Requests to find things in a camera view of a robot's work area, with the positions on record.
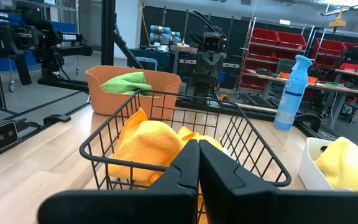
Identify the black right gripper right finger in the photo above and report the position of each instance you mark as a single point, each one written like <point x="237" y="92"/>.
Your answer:
<point x="275" y="208"/>

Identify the green microfiber towel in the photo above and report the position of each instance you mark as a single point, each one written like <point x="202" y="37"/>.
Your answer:
<point x="140" y="92"/>
<point x="124" y="82"/>

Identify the white plastic bin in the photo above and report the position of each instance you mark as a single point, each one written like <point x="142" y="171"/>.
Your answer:
<point x="308" y="168"/>

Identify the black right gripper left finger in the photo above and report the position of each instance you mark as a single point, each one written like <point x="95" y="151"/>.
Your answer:
<point x="135" y="208"/>

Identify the grey blue collaborative robot arm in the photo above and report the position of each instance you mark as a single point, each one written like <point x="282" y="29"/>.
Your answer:
<point x="163" y="35"/>

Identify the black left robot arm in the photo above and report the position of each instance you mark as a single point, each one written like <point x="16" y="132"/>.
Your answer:
<point x="206" y="87"/>

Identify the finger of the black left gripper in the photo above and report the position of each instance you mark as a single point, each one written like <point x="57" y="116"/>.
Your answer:
<point x="215" y="64"/>
<point x="205" y="64"/>

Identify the black frame clamp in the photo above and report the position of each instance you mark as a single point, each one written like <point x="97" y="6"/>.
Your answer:
<point x="56" y="119"/>

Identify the blue air freshener bottle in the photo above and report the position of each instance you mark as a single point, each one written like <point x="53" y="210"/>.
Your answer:
<point x="291" y="93"/>

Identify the yellow ceiling hanger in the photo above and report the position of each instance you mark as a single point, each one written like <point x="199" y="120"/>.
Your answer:
<point x="337" y="23"/>

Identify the orange microfiber towel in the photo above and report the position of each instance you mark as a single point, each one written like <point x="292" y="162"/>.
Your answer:
<point x="197" y="136"/>
<point x="148" y="146"/>

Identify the black Trossen robot arm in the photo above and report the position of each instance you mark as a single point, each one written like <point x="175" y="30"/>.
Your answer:
<point x="70" y="37"/>

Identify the yellow microfiber towel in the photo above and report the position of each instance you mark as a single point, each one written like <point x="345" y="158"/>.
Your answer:
<point x="343" y="165"/>

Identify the black vertical frame post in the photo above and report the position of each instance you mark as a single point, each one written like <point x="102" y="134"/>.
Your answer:
<point x="108" y="31"/>

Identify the black computer monitor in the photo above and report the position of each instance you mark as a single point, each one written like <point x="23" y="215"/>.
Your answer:
<point x="354" y="53"/>

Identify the orange plastic bin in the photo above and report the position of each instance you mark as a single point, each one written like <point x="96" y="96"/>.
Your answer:
<point x="110" y="102"/>

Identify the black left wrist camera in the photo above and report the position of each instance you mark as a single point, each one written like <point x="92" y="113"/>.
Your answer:
<point x="211" y="43"/>

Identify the wooden workbench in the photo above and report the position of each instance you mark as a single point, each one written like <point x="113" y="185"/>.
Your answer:
<point x="353" y="90"/>

